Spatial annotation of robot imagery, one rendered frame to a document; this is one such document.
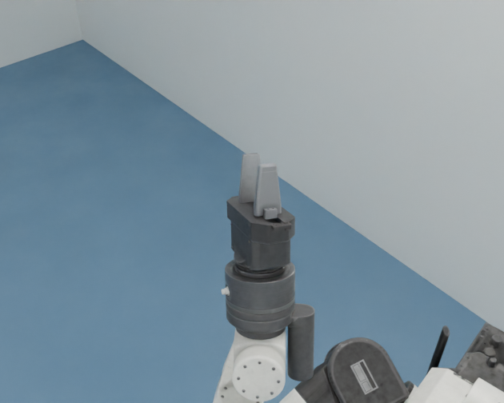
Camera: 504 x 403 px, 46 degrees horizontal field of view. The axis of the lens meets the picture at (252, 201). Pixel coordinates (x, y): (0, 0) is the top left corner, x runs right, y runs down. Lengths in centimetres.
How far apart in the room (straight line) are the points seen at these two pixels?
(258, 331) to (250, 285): 6
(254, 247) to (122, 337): 194
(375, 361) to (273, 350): 22
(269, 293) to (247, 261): 5
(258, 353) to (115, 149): 287
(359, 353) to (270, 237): 32
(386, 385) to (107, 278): 203
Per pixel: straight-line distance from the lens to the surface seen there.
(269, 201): 69
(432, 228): 266
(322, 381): 95
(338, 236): 296
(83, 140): 367
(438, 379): 97
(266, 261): 71
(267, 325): 74
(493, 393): 84
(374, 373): 94
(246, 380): 76
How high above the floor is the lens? 207
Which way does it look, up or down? 42 degrees down
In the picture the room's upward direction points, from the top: straight up
